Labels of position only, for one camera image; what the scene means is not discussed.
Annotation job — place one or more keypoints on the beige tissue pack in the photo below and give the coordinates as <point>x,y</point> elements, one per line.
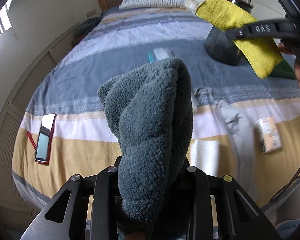
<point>269,137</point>

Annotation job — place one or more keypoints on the grey drawstring bag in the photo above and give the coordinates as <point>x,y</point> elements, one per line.
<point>242,141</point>

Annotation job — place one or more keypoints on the dark grey fleece cloth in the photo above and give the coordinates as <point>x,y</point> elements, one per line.
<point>149,111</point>

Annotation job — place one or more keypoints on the yellow microfibre cloth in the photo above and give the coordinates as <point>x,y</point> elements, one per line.
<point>261,52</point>

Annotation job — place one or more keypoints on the clear zip pouch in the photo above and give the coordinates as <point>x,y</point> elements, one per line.
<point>159,54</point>

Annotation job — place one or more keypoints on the dark smoked glass vase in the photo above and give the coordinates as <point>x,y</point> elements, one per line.
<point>221,49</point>

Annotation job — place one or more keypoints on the white waffle cloth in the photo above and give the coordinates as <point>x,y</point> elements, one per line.
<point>204,154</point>

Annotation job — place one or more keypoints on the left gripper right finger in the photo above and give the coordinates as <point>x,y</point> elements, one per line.
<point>238,216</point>

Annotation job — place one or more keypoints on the red framed hand mirror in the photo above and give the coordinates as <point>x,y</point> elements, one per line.
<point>43,145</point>

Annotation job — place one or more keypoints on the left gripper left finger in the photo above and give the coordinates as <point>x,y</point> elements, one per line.
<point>65,215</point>

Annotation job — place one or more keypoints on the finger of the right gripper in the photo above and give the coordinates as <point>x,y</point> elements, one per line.
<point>277,28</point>

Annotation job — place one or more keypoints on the dark clothes on nightstand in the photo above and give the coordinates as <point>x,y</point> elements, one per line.
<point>87,26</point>

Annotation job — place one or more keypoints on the dark green tray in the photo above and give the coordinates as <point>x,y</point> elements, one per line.
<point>283,70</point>

